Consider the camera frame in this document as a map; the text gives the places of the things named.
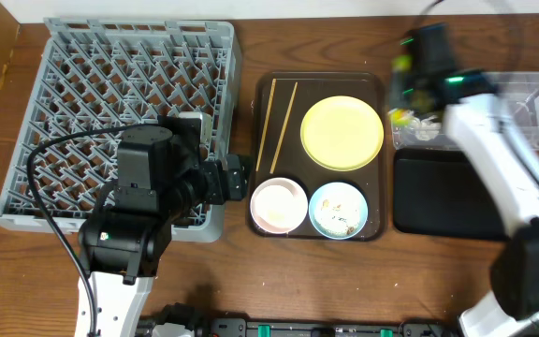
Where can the light blue bowl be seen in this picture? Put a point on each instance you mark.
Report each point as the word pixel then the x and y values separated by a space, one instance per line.
pixel 338 211

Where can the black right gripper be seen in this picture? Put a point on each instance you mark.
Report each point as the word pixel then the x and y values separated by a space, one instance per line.
pixel 413 95

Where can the green orange snack wrapper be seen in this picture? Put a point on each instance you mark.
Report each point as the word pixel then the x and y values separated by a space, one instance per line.
pixel 400 111

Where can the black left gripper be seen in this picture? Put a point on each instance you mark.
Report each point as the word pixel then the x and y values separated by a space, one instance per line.
pixel 237 177

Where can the wooden chopstick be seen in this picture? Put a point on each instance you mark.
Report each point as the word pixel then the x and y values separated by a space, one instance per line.
pixel 265 125
pixel 283 129

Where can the pink small bowl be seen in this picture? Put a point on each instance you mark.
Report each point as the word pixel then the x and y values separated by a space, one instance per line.
pixel 278 206

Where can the yellow round plate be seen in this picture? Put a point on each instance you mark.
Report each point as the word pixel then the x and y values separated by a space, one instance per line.
pixel 342 133

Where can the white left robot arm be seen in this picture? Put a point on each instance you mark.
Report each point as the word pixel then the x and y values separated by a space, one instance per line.
pixel 161 178

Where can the dark brown serving tray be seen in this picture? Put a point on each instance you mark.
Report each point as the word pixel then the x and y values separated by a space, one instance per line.
pixel 294 163

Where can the grey dishwasher rack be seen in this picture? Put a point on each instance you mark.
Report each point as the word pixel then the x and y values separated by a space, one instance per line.
pixel 96 75

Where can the black equipment rail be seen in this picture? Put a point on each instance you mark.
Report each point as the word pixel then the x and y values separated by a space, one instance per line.
pixel 183 320

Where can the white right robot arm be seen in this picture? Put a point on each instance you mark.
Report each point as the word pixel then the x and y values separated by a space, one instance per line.
pixel 477 119

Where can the clear plastic waste bin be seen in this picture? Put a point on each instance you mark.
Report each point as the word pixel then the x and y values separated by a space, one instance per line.
pixel 521 91

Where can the black waste tray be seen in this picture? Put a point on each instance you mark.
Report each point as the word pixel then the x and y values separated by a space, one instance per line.
pixel 438 193

